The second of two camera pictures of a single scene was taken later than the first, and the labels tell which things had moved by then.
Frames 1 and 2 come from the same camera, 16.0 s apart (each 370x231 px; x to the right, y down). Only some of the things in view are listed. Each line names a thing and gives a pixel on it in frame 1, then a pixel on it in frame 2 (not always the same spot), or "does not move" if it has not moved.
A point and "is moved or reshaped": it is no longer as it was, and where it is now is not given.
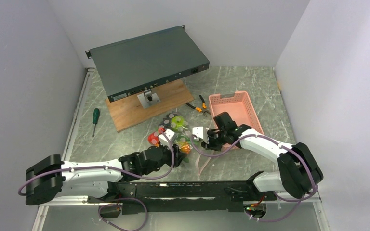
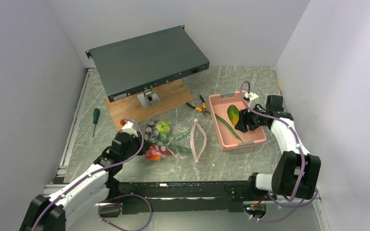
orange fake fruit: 185,149 → 233,112
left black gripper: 178,155 → 139,140
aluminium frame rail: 40,220 does not move
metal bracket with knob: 148,98 does not move
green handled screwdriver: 96,114 does not move
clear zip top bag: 182,131 is moved or reshaped
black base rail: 140,197 does not move
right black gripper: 210,146 → 244,119
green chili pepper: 182,138 is moved or reshaped
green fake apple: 177,123 → 164,128
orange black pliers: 204,106 does not move
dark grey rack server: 128,68 does not move
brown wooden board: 125,111 does not move
